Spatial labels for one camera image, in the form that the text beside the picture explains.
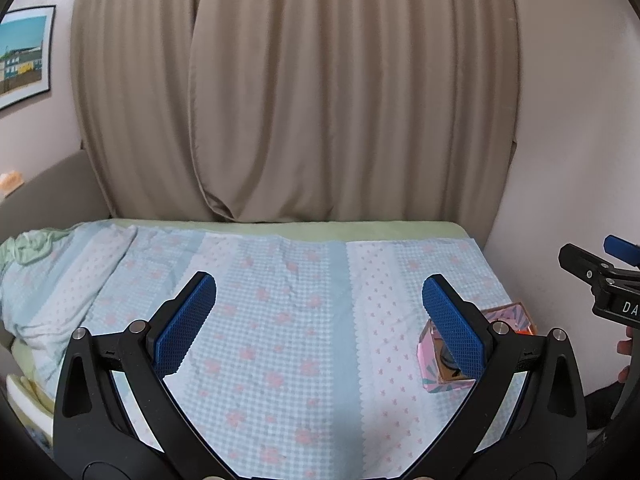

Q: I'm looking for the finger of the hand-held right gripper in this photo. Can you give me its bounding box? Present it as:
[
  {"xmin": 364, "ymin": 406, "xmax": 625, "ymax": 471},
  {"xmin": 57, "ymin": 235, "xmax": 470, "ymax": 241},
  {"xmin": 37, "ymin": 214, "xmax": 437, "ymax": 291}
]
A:
[
  {"xmin": 558, "ymin": 243, "xmax": 617, "ymax": 287},
  {"xmin": 603, "ymin": 234, "xmax": 640, "ymax": 267}
]

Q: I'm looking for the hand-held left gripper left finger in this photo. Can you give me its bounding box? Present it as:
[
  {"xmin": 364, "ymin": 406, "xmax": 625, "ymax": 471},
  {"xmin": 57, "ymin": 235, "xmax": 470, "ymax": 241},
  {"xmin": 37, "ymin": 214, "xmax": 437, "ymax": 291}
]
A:
[{"xmin": 52, "ymin": 271, "xmax": 236, "ymax": 480}]

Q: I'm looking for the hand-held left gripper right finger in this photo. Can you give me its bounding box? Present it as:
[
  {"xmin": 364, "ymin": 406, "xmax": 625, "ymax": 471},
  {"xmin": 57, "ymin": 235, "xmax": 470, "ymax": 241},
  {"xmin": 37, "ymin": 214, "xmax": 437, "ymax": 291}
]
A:
[{"xmin": 400, "ymin": 274, "xmax": 588, "ymax": 480}]

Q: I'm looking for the cardboard box with pink flaps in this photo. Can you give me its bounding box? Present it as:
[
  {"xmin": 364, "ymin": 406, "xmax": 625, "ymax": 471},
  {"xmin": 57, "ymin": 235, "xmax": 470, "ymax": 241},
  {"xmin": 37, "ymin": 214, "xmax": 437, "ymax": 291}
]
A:
[{"xmin": 417, "ymin": 301, "xmax": 539, "ymax": 394}]

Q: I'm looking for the person's right hand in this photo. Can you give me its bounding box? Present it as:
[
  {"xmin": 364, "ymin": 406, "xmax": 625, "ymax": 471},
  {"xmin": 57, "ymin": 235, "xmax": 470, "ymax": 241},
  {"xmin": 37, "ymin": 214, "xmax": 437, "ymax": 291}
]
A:
[{"xmin": 617, "ymin": 338, "xmax": 635, "ymax": 384}]

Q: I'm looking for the light blue printed blanket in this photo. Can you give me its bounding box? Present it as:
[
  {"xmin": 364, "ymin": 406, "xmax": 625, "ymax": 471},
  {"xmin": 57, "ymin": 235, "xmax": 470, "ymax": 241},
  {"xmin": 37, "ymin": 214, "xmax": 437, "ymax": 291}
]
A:
[{"xmin": 0, "ymin": 221, "xmax": 531, "ymax": 480}]

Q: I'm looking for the dark cloth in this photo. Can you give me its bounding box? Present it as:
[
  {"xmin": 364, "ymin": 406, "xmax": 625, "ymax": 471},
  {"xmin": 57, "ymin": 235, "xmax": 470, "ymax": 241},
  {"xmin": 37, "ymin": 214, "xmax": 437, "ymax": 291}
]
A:
[{"xmin": 582, "ymin": 382, "xmax": 626, "ymax": 443}]

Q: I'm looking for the cream folded bedding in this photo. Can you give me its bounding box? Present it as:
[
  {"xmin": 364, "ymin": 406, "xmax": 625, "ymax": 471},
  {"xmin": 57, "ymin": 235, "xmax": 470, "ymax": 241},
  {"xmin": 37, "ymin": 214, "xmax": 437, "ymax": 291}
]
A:
[{"xmin": 4, "ymin": 371, "xmax": 55, "ymax": 457}]

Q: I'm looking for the crumpled green cloth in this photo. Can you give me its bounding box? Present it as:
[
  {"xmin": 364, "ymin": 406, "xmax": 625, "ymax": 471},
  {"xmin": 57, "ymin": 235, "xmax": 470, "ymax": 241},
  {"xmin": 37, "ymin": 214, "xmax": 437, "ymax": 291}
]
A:
[{"xmin": 0, "ymin": 227, "xmax": 78, "ymax": 267}]

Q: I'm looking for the beige upholstered headboard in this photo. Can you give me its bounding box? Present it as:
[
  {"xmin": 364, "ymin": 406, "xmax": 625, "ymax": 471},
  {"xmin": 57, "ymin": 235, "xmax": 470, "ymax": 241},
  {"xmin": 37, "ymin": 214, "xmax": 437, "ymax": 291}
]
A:
[{"xmin": 0, "ymin": 150, "xmax": 114, "ymax": 247}]

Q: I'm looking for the orange fuzzy object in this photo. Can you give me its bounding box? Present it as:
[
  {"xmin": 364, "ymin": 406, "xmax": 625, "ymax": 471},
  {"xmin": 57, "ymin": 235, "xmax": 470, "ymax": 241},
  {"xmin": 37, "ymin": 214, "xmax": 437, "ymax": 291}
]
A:
[{"xmin": 0, "ymin": 171, "xmax": 25, "ymax": 197}]

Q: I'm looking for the beige curtain panel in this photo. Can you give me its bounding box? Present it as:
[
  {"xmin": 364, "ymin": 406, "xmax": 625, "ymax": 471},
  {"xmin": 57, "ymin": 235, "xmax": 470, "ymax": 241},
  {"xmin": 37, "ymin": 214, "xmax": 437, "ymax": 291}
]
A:
[
  {"xmin": 188, "ymin": 0, "xmax": 522, "ymax": 224},
  {"xmin": 70, "ymin": 0, "xmax": 237, "ymax": 222}
]

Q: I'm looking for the framed wall picture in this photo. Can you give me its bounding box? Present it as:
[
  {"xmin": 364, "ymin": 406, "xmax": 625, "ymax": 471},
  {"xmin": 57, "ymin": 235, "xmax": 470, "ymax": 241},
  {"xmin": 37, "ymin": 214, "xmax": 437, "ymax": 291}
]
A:
[{"xmin": 0, "ymin": 4, "xmax": 57, "ymax": 112}]

